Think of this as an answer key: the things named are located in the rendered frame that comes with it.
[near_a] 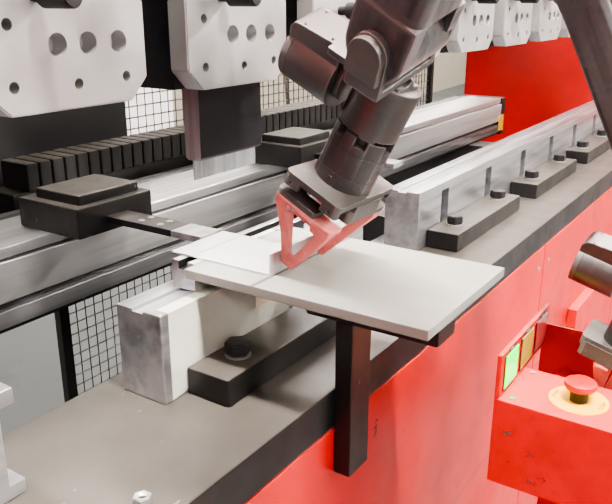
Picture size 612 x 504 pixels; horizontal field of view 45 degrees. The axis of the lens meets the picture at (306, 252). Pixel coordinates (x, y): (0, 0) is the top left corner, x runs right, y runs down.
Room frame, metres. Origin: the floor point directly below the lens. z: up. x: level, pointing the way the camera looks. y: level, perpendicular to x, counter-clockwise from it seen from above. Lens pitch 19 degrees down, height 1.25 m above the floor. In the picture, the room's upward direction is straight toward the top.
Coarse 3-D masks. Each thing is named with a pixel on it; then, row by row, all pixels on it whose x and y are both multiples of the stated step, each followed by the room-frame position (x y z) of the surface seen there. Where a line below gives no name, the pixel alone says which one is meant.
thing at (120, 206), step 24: (48, 192) 0.88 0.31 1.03; (72, 192) 0.86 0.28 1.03; (96, 192) 0.87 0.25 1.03; (120, 192) 0.90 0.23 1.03; (144, 192) 0.92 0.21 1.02; (24, 216) 0.89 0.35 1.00; (48, 216) 0.86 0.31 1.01; (72, 216) 0.84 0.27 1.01; (96, 216) 0.85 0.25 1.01; (120, 216) 0.86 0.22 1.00; (144, 216) 0.86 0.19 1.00; (192, 240) 0.79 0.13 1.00
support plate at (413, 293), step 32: (320, 256) 0.73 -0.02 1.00; (352, 256) 0.73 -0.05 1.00; (384, 256) 0.73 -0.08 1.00; (416, 256) 0.73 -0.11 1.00; (256, 288) 0.64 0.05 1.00; (288, 288) 0.64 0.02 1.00; (320, 288) 0.64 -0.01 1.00; (352, 288) 0.64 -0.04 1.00; (384, 288) 0.64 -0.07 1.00; (416, 288) 0.64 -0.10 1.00; (448, 288) 0.64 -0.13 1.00; (480, 288) 0.64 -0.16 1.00; (352, 320) 0.59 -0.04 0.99; (384, 320) 0.57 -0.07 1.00; (416, 320) 0.57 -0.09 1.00; (448, 320) 0.58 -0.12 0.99
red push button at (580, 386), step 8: (568, 376) 0.83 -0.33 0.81; (576, 376) 0.83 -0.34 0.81; (584, 376) 0.83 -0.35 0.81; (568, 384) 0.81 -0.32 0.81; (576, 384) 0.81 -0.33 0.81; (584, 384) 0.81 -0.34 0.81; (592, 384) 0.81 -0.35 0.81; (576, 392) 0.80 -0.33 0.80; (584, 392) 0.80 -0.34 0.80; (592, 392) 0.80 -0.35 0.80; (576, 400) 0.81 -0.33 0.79; (584, 400) 0.81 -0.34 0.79
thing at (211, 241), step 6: (216, 234) 0.80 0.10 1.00; (222, 234) 0.80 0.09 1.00; (228, 234) 0.80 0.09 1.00; (234, 234) 0.80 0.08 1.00; (198, 240) 0.78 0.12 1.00; (204, 240) 0.78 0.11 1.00; (210, 240) 0.78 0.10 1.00; (216, 240) 0.78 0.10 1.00; (222, 240) 0.78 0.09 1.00; (228, 240) 0.78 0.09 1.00; (186, 246) 0.76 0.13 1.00; (192, 246) 0.76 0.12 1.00; (198, 246) 0.76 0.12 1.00; (204, 246) 0.76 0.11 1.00; (210, 246) 0.76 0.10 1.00; (174, 252) 0.74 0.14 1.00; (180, 252) 0.74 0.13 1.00; (186, 252) 0.74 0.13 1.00; (192, 252) 0.74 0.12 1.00; (198, 252) 0.74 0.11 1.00
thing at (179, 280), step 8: (264, 224) 0.85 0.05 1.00; (272, 224) 0.86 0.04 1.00; (296, 224) 0.86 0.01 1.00; (240, 232) 0.82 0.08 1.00; (248, 232) 0.82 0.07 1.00; (256, 232) 0.83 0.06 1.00; (184, 256) 0.73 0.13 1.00; (176, 264) 0.72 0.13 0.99; (184, 264) 0.73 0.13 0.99; (192, 264) 0.71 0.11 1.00; (176, 272) 0.72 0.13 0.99; (184, 272) 0.71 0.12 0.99; (176, 280) 0.72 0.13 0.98; (184, 280) 0.72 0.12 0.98; (192, 280) 0.71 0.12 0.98; (184, 288) 0.72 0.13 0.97; (192, 288) 0.71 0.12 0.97
